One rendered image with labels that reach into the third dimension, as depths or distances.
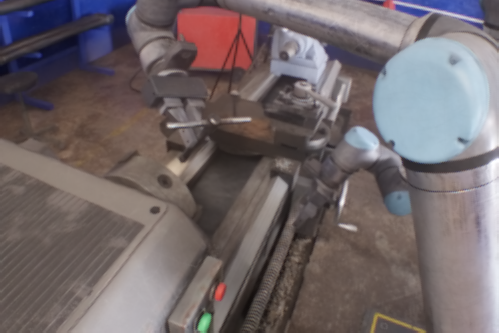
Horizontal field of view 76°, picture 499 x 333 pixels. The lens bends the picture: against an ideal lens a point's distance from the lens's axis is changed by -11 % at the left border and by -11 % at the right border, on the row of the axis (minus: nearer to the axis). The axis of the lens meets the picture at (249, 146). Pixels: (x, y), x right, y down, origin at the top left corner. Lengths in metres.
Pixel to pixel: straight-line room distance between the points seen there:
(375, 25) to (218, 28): 3.56
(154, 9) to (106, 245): 0.47
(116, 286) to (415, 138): 0.37
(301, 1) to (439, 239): 0.43
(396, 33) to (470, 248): 0.30
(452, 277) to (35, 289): 0.48
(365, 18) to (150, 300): 0.50
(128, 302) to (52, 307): 0.09
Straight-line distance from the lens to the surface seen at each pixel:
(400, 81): 0.37
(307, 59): 2.24
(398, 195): 0.97
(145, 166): 0.82
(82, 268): 0.48
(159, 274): 0.50
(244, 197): 1.31
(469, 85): 0.35
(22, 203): 0.60
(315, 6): 0.62
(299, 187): 1.47
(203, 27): 4.08
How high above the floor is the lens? 1.71
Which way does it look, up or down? 34 degrees down
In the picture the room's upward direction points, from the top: 5 degrees clockwise
